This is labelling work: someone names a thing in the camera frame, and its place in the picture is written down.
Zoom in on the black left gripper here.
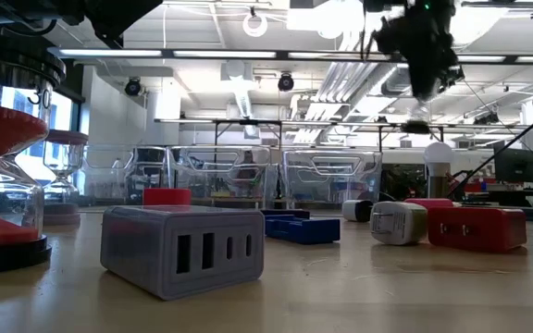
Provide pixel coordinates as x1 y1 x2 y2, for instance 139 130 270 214
84 0 164 49

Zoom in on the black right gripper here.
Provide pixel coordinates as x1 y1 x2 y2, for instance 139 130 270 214
372 16 465 102

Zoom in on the small red charger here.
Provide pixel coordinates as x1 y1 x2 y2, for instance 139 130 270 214
403 198 456 210

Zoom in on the small white black charger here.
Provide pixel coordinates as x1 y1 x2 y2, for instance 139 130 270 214
341 199 375 223

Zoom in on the red block charger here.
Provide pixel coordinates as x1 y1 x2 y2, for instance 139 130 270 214
143 187 192 207

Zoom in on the red cube charger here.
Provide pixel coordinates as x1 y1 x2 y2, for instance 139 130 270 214
427 206 528 254

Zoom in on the purple rectangular box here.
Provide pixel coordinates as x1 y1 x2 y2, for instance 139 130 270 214
260 208 312 219

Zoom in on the blue digital timer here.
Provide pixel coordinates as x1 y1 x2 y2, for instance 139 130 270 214
265 214 341 245

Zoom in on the lavender multiport charger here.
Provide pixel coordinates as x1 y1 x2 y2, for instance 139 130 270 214
100 204 267 301

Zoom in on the black beam with light strips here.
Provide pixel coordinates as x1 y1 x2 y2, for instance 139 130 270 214
46 45 533 65

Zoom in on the clear plastic bin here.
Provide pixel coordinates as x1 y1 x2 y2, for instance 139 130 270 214
281 148 384 208
79 144 171 208
167 144 273 210

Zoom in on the black monitor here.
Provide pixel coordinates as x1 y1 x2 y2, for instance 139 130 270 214
493 141 533 184

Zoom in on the green white plug charger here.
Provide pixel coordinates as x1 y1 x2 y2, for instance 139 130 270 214
369 200 429 246

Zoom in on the person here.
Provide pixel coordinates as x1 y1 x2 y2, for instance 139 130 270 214
238 150 258 186

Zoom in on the black dome camera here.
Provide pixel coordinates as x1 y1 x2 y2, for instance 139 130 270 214
277 72 295 93
124 77 143 97

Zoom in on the white ring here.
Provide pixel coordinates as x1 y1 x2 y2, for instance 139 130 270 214
242 11 269 39

